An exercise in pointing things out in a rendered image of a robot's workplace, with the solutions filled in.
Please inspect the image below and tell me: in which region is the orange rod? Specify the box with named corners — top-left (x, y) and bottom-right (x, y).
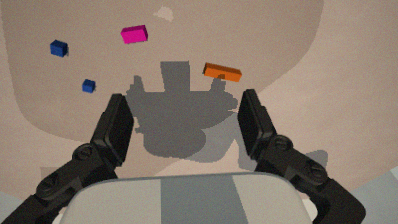
top-left (203, 63), bottom-right (242, 82)

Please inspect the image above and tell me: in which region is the magenta block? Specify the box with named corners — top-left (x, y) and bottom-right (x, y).
top-left (121, 25), bottom-right (148, 44)

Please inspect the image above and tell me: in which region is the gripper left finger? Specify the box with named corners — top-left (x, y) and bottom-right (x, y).
top-left (1, 94), bottom-right (134, 224)

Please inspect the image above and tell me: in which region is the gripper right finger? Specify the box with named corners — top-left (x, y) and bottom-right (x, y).
top-left (237, 89), bottom-right (366, 224)

